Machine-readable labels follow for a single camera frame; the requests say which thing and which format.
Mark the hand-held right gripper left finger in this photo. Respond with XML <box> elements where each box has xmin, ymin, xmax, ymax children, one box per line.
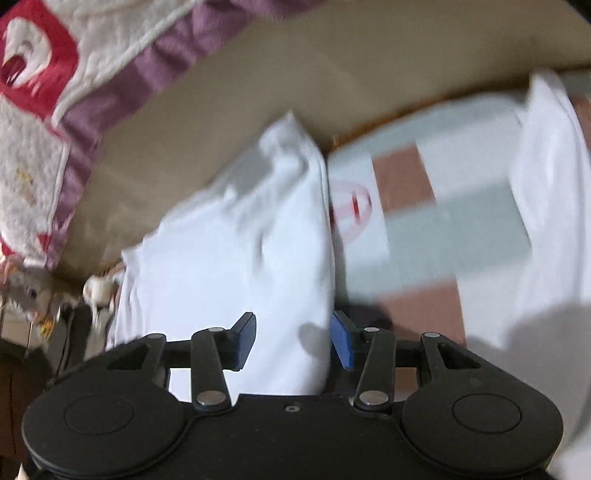
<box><xmin>99</xmin><ymin>312</ymin><xmax>257</xmax><ymax>412</ymax></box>

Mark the dark grey knit sweater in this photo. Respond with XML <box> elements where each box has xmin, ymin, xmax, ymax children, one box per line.
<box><xmin>46</xmin><ymin>302</ymin><xmax>116</xmax><ymax>374</ymax></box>

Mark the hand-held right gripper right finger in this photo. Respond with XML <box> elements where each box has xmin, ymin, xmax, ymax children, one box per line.
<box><xmin>330</xmin><ymin>310</ymin><xmax>483</xmax><ymax>412</ymax></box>

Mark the grey plush rabbit toy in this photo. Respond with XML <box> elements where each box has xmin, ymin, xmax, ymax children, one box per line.
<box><xmin>0</xmin><ymin>258</ymin><xmax>63</xmax><ymax>324</ymax></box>

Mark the checkered floor mat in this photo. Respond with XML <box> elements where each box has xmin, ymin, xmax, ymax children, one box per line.
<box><xmin>325</xmin><ymin>90</ymin><xmax>578</xmax><ymax>393</ymax></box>

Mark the small white fluffy cloth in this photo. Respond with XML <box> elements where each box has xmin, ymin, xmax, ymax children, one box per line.
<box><xmin>83</xmin><ymin>274</ymin><xmax>122</xmax><ymax>319</ymax></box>

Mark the white t-shirt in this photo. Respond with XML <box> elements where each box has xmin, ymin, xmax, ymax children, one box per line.
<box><xmin>105</xmin><ymin>68</ymin><xmax>591</xmax><ymax>480</ymax></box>

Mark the white quilt with red print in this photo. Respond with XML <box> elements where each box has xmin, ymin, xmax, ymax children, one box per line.
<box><xmin>0</xmin><ymin>0</ymin><xmax>324</xmax><ymax>271</ymax></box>

